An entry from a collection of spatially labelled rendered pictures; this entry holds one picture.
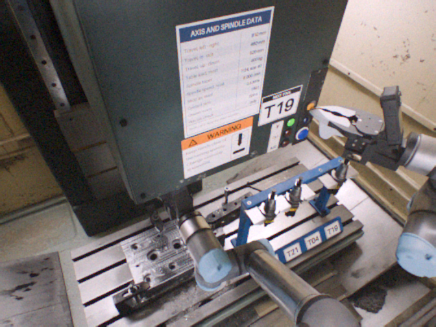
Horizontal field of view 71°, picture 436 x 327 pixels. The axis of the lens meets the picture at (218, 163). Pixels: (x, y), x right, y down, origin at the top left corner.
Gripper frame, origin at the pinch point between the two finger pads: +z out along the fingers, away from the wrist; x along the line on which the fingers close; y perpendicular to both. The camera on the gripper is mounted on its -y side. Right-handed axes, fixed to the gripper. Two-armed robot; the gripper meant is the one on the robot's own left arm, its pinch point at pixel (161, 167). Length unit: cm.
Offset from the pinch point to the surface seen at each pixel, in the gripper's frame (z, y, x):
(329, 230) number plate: -25, 49, 62
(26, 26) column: 43, -28, -21
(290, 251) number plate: -25, 48, 41
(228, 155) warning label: -21.4, -20.8, 8.9
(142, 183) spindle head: -21.3, -22.1, -9.9
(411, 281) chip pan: -57, 77, 97
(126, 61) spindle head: -21, -46, -8
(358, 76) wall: 15, 5, 99
